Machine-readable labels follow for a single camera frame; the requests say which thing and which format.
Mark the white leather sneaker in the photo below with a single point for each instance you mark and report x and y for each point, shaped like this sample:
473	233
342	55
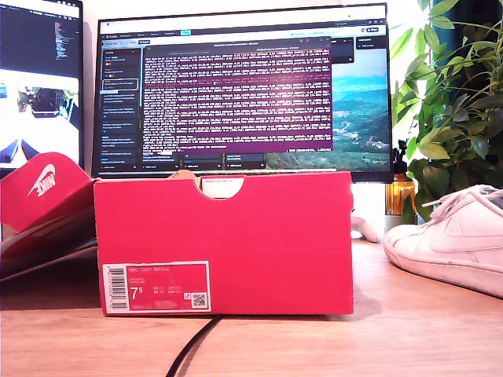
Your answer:
452	243

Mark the red shoebox lid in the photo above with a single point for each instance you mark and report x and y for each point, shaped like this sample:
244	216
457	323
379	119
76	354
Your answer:
39	204

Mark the red Nike shoebox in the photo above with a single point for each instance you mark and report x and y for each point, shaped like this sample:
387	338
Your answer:
236	243

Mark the large widescreen computer monitor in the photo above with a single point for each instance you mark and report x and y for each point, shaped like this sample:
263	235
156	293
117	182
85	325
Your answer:
236	98

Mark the white curved object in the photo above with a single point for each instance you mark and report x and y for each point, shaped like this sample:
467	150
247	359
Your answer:
367	231

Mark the amber pump bottle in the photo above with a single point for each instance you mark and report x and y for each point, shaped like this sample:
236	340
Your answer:
399	192

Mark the white round pot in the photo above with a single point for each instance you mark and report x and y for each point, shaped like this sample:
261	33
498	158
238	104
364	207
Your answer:
397	220

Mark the green leafy houseplant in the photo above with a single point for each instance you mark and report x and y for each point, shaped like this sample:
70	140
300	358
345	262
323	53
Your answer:
463	118

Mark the small black computer monitor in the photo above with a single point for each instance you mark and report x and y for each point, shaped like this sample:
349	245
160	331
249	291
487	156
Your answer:
39	39

